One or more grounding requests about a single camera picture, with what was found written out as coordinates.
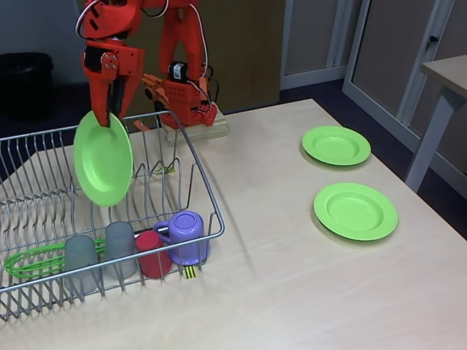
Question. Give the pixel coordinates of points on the black cabinet lock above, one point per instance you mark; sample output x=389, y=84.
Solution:
x=432, y=40

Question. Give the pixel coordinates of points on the black trash bin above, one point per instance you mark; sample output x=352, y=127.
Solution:
x=25, y=84

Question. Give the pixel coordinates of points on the wooden base block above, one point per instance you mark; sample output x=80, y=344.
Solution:
x=219, y=127

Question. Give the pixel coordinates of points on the grey cabinet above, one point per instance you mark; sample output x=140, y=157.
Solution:
x=386, y=43

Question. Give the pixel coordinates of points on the grey translucent plastic cup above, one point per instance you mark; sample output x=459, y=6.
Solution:
x=81, y=255
x=120, y=244

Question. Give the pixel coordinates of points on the orange table clamp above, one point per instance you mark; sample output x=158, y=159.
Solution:
x=153, y=85

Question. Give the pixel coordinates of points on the yellow black striped tape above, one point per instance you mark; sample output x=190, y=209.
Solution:
x=189, y=272

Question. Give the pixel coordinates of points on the brown partition board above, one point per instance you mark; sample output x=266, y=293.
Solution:
x=248, y=43

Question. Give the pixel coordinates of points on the red plastic cup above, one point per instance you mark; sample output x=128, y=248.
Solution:
x=153, y=259

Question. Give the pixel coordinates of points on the yellow green twist tie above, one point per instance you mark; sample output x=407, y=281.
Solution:
x=166, y=170

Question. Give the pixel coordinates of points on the purple plastic mug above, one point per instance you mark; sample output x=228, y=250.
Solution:
x=186, y=228

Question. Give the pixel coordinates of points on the red robot arm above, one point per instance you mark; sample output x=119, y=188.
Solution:
x=175, y=36

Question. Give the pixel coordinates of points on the green plastic plate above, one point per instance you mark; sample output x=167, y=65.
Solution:
x=104, y=164
x=335, y=146
x=355, y=211

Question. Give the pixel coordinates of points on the beige side table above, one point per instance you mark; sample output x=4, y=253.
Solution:
x=448, y=69

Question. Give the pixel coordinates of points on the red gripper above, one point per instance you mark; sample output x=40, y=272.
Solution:
x=125, y=60

